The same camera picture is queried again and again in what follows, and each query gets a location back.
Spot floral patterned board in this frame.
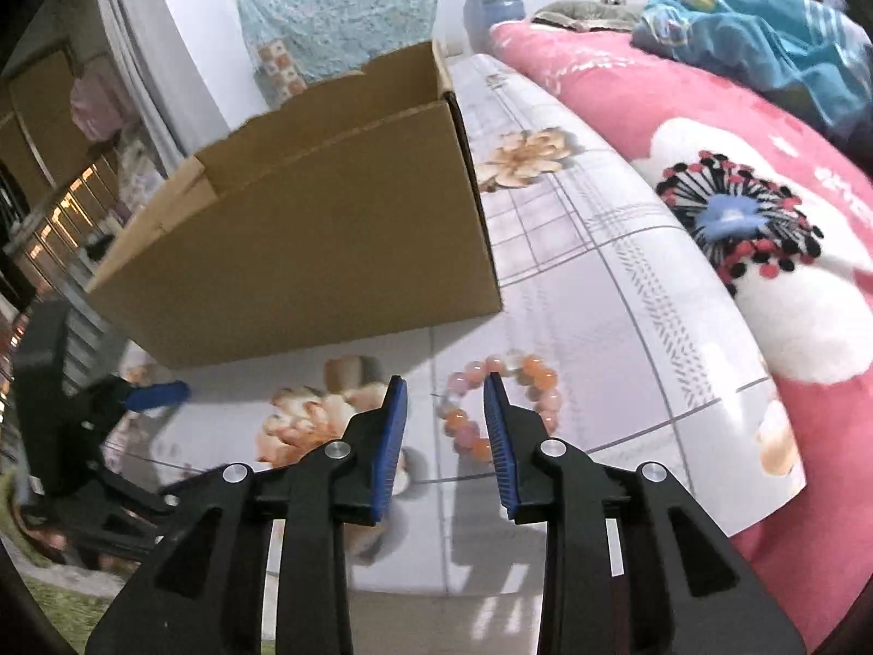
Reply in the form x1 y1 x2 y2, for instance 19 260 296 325
104 55 806 596

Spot brown cardboard box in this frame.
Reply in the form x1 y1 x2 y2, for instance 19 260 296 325
87 41 501 368

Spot blue water jug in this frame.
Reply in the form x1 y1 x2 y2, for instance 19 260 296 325
463 0 525 53

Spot pink hanging clothes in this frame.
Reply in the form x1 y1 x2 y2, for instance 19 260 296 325
69 68 137 142

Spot white fluffy blanket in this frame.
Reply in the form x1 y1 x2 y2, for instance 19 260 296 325
349 592 542 653

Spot pink orange bead bracelet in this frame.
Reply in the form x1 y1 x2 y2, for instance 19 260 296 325
436 350 564 463

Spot pink floral blanket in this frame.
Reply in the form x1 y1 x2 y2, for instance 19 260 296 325
491 22 871 653

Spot teal floral hanging cloth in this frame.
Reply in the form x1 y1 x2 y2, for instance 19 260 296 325
235 0 438 108

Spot grey green pillow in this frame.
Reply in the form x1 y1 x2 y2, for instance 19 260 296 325
531 0 644 33

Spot blue patterned quilt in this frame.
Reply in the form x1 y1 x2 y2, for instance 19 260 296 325
632 0 871 146

